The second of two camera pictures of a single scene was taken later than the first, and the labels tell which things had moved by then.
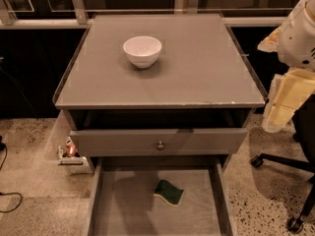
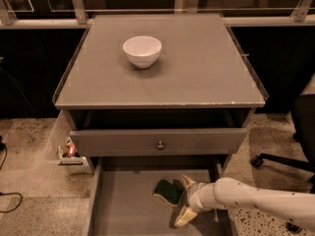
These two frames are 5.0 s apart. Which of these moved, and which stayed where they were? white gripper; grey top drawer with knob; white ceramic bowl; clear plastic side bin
Moved: white gripper
Stayed: white ceramic bowl; clear plastic side bin; grey top drawer with knob
